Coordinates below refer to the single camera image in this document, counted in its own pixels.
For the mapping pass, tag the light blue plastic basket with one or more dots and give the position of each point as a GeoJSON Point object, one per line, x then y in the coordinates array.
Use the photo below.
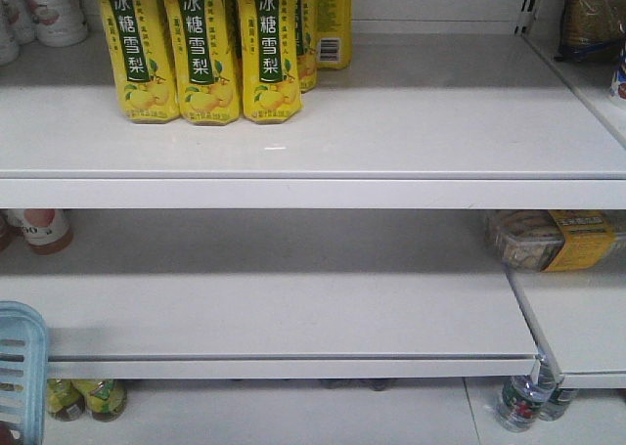
{"type": "Point", "coordinates": [24, 369]}

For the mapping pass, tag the white metal shelving unit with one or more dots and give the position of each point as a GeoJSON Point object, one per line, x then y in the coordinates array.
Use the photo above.
{"type": "Point", "coordinates": [345, 242]}

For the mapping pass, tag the yellow pear drink bottle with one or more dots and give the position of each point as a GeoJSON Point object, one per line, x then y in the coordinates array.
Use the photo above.
{"type": "Point", "coordinates": [207, 68]}
{"type": "Point", "coordinates": [143, 67]}
{"type": "Point", "coordinates": [271, 90]}

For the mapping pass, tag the clear biscuit box yellow label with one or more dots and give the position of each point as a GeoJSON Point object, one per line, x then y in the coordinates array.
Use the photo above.
{"type": "Point", "coordinates": [555, 240]}

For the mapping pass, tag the orange C100 juice bottle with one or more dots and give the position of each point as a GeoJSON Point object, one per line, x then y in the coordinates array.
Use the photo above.
{"type": "Point", "coordinates": [46, 231]}

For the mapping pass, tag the yellow lemon tea bottle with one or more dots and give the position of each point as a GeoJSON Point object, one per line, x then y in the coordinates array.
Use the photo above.
{"type": "Point", "coordinates": [105, 399]}
{"type": "Point", "coordinates": [64, 402]}

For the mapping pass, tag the clear water bottle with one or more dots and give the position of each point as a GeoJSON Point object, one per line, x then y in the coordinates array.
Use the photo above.
{"type": "Point", "coordinates": [557, 404]}
{"type": "Point", "coordinates": [521, 399]}

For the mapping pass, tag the white peach drink bottle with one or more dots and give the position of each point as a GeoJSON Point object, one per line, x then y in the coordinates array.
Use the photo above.
{"type": "Point", "coordinates": [58, 23]}

